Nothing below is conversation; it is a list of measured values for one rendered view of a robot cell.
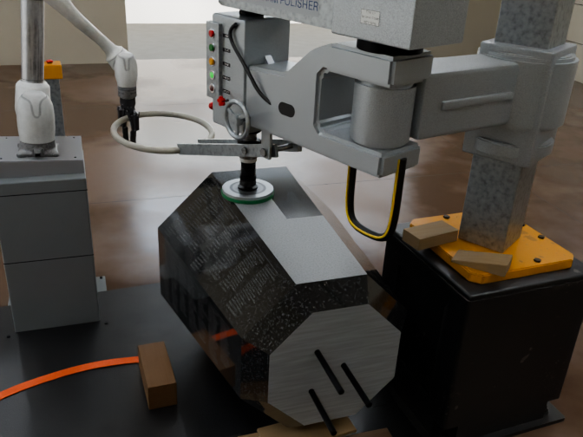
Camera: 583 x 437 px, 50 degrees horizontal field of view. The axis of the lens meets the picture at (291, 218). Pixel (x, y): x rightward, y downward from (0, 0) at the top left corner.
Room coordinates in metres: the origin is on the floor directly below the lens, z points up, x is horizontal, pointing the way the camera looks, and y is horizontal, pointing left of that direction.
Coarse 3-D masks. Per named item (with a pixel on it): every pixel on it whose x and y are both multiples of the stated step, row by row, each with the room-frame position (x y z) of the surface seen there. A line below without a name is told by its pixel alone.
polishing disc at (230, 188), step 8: (224, 184) 2.44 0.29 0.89; (232, 184) 2.44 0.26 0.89; (256, 184) 2.46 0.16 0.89; (264, 184) 2.46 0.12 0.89; (224, 192) 2.36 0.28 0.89; (232, 192) 2.35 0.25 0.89; (240, 192) 2.36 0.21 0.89; (248, 192) 2.36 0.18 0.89; (256, 192) 2.37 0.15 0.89; (264, 192) 2.37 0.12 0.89; (272, 192) 2.40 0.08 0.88; (248, 200) 2.31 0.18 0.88
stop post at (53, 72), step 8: (48, 64) 3.61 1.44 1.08; (56, 64) 3.62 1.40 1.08; (48, 72) 3.59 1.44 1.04; (56, 72) 3.61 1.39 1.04; (48, 80) 3.61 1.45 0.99; (56, 80) 3.62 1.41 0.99; (56, 88) 3.62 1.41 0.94; (56, 96) 3.62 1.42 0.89; (56, 104) 3.62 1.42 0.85; (56, 112) 3.62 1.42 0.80; (56, 120) 3.61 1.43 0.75; (56, 128) 3.61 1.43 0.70
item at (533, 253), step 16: (416, 224) 2.39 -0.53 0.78; (464, 240) 2.26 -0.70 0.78; (528, 240) 2.30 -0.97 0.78; (544, 240) 2.30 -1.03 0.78; (448, 256) 2.14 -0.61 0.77; (528, 256) 2.16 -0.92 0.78; (544, 256) 2.17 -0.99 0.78; (560, 256) 2.18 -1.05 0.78; (464, 272) 2.04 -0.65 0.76; (480, 272) 2.01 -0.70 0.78; (512, 272) 2.04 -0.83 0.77; (528, 272) 2.07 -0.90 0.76
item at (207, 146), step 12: (180, 144) 2.67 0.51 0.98; (192, 144) 2.60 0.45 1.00; (204, 144) 2.54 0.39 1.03; (216, 144) 2.47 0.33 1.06; (228, 144) 2.41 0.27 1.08; (240, 144) 2.36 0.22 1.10; (252, 144) 2.30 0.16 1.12; (276, 144) 2.22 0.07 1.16; (288, 144) 2.29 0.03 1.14; (240, 156) 2.36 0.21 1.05; (252, 156) 2.30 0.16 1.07; (264, 156) 2.20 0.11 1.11; (276, 156) 2.20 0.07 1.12
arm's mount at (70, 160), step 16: (0, 144) 2.82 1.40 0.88; (16, 144) 2.84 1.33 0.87; (64, 144) 2.90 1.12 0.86; (80, 144) 2.92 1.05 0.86; (0, 160) 2.59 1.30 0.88; (16, 160) 2.61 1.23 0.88; (32, 160) 2.63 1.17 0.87; (48, 160) 2.65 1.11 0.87; (64, 160) 2.68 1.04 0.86; (80, 160) 2.70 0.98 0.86; (0, 176) 2.58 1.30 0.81; (16, 176) 2.61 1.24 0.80
